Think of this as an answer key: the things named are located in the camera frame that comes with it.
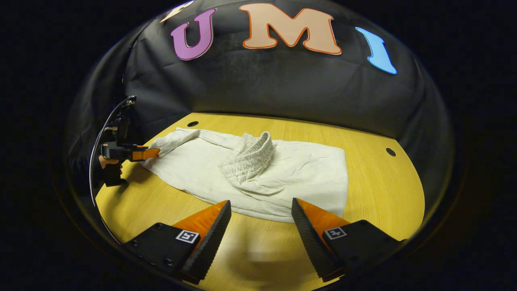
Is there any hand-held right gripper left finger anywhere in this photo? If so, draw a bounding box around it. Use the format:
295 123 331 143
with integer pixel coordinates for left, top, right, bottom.
123 200 232 285

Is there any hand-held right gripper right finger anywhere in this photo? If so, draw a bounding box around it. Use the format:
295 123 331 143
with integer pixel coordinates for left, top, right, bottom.
291 198 405 283

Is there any black backdrop cloth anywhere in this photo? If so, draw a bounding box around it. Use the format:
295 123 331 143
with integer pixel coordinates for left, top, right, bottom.
66 0 456 207

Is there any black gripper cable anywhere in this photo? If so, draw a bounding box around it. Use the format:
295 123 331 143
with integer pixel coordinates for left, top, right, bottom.
88 95 137 245

